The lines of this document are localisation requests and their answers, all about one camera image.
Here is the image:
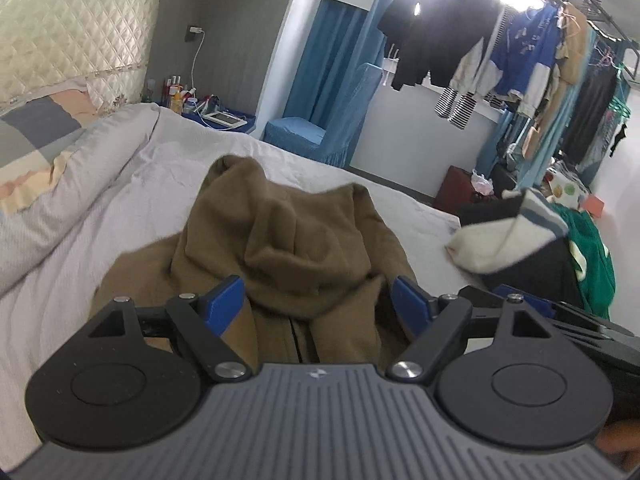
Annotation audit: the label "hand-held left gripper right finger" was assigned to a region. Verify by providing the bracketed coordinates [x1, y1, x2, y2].
[391, 276, 553, 382]

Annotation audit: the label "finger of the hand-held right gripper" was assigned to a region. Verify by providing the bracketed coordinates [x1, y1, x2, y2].
[457, 284, 568, 318]

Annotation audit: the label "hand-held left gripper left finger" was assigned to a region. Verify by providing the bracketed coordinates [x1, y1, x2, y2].
[88, 276, 252, 382]

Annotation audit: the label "brown hoodie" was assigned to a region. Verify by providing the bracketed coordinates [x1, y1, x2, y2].
[92, 155, 426, 366]

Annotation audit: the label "row of hanging clothes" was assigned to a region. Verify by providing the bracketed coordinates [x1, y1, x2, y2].
[477, 25, 596, 181]

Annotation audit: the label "green clothes hanger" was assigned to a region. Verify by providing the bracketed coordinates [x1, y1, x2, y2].
[607, 60, 636, 116]

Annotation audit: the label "black hanging clothes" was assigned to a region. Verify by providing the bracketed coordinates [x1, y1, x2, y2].
[377, 0, 503, 92]

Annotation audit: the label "person's right hand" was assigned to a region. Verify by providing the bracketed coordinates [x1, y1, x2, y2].
[597, 420, 640, 473]

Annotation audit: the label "black garment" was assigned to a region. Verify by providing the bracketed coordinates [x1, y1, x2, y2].
[457, 200, 611, 321]

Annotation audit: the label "cream sweater with striped cuff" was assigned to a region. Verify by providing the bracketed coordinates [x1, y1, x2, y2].
[446, 190, 571, 275]

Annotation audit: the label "green garment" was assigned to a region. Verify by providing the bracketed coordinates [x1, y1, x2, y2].
[555, 205, 616, 321]

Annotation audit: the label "pink box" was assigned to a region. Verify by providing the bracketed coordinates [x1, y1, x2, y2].
[580, 192, 606, 216]

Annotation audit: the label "polka dot bag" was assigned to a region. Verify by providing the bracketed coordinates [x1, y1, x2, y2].
[542, 162, 591, 206]

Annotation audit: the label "red-brown box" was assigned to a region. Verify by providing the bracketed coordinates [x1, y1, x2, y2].
[434, 166, 496, 211]

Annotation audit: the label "blue nightstand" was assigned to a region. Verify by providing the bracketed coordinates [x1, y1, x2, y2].
[155, 102, 258, 136]

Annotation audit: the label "white tablet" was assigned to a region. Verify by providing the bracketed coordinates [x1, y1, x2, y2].
[202, 110, 248, 131]

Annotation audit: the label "blue covered chair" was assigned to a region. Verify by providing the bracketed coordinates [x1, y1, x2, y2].
[263, 62, 383, 168]

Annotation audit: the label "striped hanging garment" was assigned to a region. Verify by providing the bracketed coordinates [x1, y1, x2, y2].
[434, 87, 478, 131]

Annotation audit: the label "dark hanging garment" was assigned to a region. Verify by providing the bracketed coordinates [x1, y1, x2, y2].
[575, 60, 621, 166]

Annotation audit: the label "cluster of toiletry bottles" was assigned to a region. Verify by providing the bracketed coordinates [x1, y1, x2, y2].
[162, 75, 201, 116]

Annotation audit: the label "patchwork pillow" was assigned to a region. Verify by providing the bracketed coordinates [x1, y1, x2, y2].
[0, 77, 108, 216]

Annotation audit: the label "blue and white hanging jacket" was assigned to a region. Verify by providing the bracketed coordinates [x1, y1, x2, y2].
[447, 2, 563, 111]

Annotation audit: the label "blue curtain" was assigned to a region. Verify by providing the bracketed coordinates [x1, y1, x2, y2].
[285, 0, 401, 126]

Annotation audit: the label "tan hanging garment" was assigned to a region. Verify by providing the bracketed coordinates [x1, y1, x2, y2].
[550, 2, 588, 86]

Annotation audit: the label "cream quilted headboard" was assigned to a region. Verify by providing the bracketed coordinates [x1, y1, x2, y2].
[0, 0, 162, 111]

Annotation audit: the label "white charger cable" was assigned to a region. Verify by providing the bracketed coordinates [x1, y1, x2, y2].
[191, 30, 208, 121]

